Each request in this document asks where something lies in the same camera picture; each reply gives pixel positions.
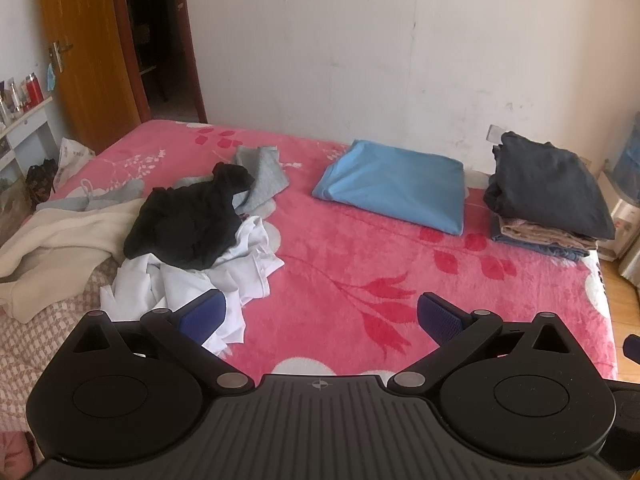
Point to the blue folded garment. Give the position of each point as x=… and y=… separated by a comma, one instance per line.
x=550, y=251

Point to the beige curtain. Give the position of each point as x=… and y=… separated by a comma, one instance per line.
x=632, y=265

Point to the light blue t-shirt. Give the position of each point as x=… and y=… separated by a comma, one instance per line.
x=400, y=190

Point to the wooden door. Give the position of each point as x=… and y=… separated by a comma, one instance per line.
x=85, y=50

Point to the pink floral blanket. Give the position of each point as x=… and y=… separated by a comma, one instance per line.
x=350, y=265

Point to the stack of folded clothes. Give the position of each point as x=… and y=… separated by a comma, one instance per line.
x=545, y=185

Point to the light grey garment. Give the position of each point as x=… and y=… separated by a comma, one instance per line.
x=100, y=197

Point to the white water dispenser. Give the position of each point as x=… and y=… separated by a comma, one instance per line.
x=622, y=225

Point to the cream fleece garment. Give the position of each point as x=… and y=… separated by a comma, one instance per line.
x=60, y=245

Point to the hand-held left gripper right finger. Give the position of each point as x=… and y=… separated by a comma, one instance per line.
x=440, y=320

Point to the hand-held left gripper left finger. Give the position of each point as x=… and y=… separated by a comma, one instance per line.
x=205, y=312

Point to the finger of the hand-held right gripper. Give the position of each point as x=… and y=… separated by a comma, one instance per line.
x=634, y=350

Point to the patterned bag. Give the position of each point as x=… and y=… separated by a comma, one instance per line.
x=42, y=180

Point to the beige folded garment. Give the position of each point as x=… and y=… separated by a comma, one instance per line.
x=545, y=235

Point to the beige houndstooth blanket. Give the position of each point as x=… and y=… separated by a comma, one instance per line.
x=45, y=340

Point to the white shirt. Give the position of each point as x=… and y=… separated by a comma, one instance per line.
x=200, y=280

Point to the red thermos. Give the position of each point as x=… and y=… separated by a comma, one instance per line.
x=34, y=91

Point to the black garment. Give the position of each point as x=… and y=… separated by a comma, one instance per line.
x=190, y=220

